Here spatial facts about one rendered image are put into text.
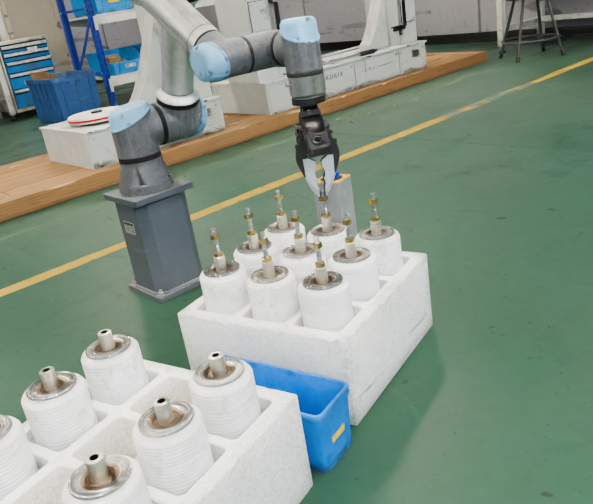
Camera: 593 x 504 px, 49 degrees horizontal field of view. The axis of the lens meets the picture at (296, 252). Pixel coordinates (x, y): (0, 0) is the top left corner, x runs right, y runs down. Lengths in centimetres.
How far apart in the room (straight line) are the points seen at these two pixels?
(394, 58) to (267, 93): 115
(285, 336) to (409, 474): 32
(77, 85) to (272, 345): 478
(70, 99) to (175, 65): 406
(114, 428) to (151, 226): 84
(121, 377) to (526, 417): 70
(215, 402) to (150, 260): 95
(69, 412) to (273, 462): 31
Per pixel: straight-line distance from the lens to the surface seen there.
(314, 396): 120
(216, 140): 363
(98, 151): 337
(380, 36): 487
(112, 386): 113
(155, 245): 184
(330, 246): 141
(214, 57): 134
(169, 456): 90
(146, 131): 181
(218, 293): 131
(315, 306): 118
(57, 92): 577
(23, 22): 766
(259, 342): 126
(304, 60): 134
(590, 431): 124
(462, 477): 113
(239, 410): 97
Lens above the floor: 75
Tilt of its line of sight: 22 degrees down
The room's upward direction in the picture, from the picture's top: 9 degrees counter-clockwise
